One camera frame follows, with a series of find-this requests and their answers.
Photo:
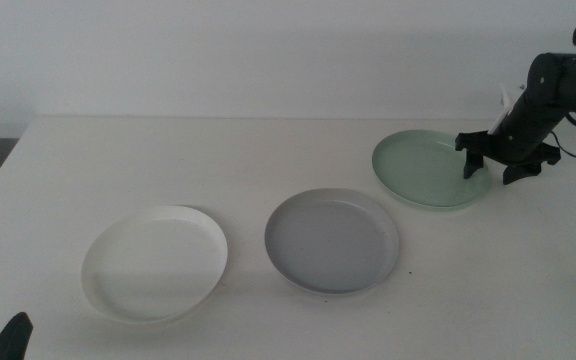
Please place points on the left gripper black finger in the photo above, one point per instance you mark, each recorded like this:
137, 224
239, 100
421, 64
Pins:
12, 340

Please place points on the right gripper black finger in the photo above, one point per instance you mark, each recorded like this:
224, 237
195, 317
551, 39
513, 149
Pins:
473, 145
523, 172

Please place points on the green shallow bowl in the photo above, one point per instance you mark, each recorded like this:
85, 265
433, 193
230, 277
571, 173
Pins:
423, 172

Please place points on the white shallow bowl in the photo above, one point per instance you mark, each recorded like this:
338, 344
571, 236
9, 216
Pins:
155, 265

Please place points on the grey shallow bowl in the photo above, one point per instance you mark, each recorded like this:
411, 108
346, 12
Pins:
332, 242

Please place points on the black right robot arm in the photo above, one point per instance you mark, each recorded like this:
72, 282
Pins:
553, 75

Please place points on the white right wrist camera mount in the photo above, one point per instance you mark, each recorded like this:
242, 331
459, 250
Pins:
502, 112

